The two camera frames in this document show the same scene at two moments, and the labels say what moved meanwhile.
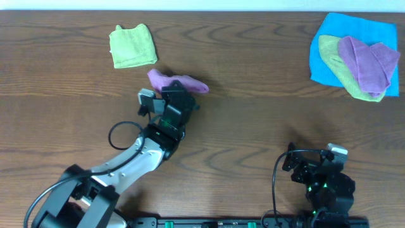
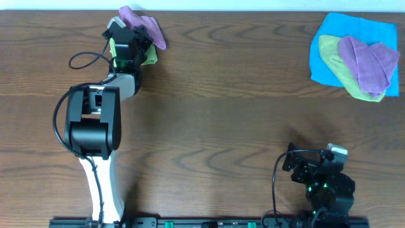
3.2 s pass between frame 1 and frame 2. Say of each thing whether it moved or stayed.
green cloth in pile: stayed
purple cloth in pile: stayed
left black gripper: moved
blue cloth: stayed
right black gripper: stayed
